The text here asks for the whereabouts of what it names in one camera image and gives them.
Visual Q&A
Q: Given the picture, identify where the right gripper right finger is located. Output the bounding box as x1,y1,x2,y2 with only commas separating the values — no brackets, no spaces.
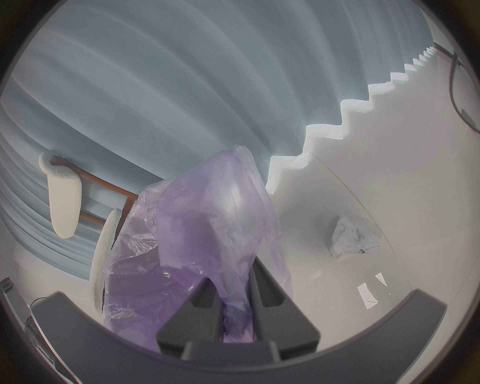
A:
247,257,321,356

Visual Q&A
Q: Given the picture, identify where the black cable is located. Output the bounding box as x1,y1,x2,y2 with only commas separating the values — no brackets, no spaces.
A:
434,41,480,135

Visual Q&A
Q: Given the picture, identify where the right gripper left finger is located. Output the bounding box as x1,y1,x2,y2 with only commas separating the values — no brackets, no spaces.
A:
155,277,226,356

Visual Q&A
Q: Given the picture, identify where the crumpled white paper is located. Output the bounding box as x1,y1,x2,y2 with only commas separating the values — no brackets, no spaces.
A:
330,215,380,261

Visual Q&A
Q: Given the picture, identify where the purple plastic bag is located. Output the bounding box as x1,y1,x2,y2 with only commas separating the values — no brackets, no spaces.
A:
103,144,294,355

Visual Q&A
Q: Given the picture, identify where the white cushioned wooden chair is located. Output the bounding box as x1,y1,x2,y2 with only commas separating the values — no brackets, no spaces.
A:
38,152,140,314

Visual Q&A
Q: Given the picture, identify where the pale blue curtain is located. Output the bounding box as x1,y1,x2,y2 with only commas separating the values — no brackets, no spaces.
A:
0,0,437,282

